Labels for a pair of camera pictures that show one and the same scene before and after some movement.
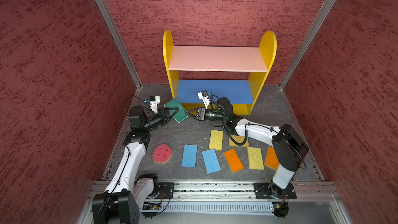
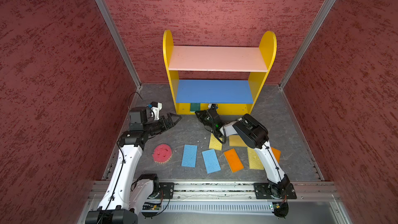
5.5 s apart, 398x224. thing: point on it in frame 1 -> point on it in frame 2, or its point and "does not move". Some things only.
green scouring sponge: [181, 114] -> [195, 107]
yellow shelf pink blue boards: [236, 73] does not move
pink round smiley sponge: [161, 153] does not move
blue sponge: [211, 161] does not move
